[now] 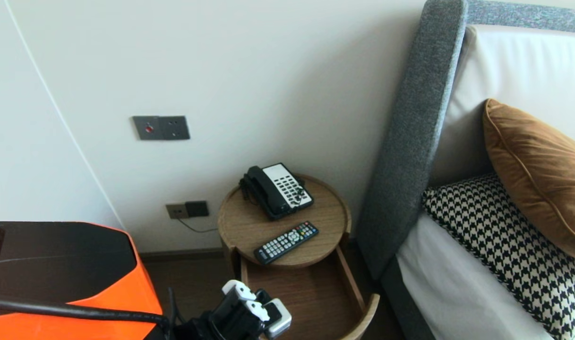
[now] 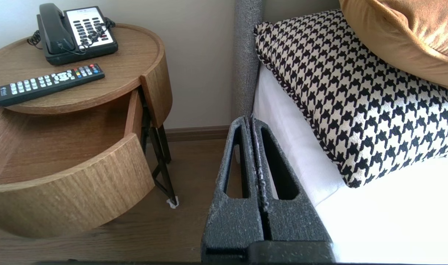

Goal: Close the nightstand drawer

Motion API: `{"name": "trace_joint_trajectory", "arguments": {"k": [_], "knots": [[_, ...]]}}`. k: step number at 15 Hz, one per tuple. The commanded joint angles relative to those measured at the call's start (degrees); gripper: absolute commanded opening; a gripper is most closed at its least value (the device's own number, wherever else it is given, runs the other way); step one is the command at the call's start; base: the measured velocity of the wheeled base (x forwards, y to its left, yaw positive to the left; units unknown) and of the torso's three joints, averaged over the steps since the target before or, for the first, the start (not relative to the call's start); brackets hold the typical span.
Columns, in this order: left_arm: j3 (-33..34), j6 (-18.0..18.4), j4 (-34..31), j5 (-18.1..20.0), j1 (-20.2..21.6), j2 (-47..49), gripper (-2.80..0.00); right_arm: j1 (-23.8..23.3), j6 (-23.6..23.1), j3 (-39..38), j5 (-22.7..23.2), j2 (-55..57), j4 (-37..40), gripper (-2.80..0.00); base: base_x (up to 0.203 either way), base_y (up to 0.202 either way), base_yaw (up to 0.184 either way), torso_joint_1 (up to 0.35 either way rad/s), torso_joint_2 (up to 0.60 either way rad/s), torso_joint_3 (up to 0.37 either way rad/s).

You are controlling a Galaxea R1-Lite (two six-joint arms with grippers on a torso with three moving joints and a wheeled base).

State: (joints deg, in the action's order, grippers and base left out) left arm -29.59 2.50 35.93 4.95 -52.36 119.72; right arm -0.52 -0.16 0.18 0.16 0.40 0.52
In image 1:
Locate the black remote control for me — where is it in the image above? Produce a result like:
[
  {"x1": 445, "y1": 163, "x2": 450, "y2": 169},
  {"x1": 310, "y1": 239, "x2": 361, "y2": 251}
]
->
[{"x1": 253, "y1": 221, "x2": 320, "y2": 266}]

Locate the brown skirting board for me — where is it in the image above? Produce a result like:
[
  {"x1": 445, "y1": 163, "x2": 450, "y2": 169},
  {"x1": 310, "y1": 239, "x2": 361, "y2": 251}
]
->
[{"x1": 143, "y1": 248, "x2": 224, "y2": 263}]

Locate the dark grey power socket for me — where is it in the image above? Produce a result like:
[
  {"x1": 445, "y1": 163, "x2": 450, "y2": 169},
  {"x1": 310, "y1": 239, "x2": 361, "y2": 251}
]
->
[{"x1": 185, "y1": 200, "x2": 210, "y2": 217}]

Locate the black telephone handset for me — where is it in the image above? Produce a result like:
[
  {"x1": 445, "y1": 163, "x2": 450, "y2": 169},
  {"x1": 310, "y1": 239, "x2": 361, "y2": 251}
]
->
[{"x1": 246, "y1": 165, "x2": 292, "y2": 215}]

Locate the black and white telephone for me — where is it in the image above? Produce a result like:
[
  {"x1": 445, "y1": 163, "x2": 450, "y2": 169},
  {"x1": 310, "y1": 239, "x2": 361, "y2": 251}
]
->
[{"x1": 242, "y1": 162, "x2": 315, "y2": 221}]

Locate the white bed sheet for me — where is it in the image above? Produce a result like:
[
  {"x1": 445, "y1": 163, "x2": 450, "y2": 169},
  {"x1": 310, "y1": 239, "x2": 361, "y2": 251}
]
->
[{"x1": 395, "y1": 212, "x2": 571, "y2": 340}]

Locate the black white houndstooth pillow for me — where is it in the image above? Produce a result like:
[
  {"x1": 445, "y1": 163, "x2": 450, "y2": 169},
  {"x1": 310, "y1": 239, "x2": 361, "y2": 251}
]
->
[{"x1": 422, "y1": 173, "x2": 575, "y2": 340}]

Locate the brown velvet pillow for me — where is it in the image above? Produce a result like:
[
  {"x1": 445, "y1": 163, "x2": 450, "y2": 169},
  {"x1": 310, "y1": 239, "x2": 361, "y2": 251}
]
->
[{"x1": 482, "y1": 98, "x2": 575, "y2": 264}]

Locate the white padded headboard cushion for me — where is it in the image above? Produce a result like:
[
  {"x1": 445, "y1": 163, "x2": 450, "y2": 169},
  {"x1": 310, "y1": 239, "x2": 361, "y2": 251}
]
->
[{"x1": 429, "y1": 25, "x2": 575, "y2": 187}]

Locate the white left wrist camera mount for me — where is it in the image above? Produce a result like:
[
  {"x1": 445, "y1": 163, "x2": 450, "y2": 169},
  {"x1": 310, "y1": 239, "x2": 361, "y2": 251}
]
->
[{"x1": 220, "y1": 279, "x2": 292, "y2": 340}]

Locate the thin black wall cable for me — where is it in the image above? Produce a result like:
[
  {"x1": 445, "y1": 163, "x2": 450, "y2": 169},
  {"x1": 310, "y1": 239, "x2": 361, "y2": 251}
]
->
[{"x1": 176, "y1": 215, "x2": 220, "y2": 234}]

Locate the grey wall outlet plate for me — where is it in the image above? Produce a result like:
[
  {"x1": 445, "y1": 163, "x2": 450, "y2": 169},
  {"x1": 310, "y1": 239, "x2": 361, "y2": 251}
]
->
[{"x1": 162, "y1": 115, "x2": 190, "y2": 140}]

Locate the grey switch plate red button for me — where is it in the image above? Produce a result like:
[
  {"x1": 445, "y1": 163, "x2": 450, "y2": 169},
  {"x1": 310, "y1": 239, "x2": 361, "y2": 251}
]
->
[{"x1": 132, "y1": 116, "x2": 164, "y2": 141}]

